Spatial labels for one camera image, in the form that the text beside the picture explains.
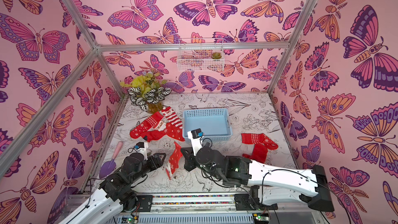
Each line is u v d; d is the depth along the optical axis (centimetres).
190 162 55
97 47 92
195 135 54
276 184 44
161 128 100
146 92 89
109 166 85
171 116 106
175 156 73
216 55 92
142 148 72
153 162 69
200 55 96
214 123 103
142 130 100
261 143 93
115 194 55
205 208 73
